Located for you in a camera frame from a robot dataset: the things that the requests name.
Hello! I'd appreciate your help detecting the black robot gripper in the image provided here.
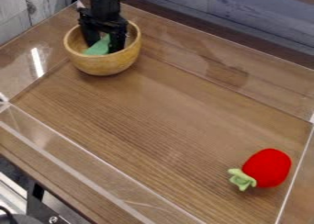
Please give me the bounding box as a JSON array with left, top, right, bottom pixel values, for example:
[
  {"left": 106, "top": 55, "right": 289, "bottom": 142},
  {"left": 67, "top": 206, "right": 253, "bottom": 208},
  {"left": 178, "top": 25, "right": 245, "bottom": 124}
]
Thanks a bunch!
[{"left": 78, "top": 0, "right": 127, "bottom": 53}]

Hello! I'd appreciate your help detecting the green rectangular block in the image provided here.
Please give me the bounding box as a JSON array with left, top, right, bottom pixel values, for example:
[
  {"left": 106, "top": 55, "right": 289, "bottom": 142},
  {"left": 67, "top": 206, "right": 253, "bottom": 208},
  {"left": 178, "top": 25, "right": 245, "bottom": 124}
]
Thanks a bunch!
[{"left": 83, "top": 34, "right": 111, "bottom": 55}]

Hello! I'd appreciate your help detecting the brown wooden bowl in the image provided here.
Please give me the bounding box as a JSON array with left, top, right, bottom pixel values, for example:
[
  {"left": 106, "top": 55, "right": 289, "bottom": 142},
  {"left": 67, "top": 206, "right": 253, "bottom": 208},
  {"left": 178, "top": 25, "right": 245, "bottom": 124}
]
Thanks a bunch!
[{"left": 63, "top": 21, "right": 142, "bottom": 76}]

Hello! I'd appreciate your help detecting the red plush strawberry toy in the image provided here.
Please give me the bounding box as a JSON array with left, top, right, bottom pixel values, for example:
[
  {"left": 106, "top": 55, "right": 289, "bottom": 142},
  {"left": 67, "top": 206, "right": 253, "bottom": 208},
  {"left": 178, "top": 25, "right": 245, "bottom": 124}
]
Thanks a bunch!
[{"left": 229, "top": 148, "right": 291, "bottom": 191}]

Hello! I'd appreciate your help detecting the clear acrylic tray wall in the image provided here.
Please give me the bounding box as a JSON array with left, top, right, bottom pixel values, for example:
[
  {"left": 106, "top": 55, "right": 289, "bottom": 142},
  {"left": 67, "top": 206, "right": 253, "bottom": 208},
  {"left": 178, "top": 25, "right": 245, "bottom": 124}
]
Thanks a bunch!
[{"left": 0, "top": 7, "right": 314, "bottom": 224}]

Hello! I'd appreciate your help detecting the black metal table bracket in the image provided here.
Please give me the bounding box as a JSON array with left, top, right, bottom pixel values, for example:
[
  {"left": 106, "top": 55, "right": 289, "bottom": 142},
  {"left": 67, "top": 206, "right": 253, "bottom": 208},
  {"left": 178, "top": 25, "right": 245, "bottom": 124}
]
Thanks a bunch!
[{"left": 26, "top": 182, "right": 83, "bottom": 224}]

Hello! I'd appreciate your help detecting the black cable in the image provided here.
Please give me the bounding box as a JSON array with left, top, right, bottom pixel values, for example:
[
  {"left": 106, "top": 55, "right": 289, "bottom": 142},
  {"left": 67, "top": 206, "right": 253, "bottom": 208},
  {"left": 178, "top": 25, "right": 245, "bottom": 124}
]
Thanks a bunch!
[{"left": 0, "top": 205, "right": 23, "bottom": 224}]

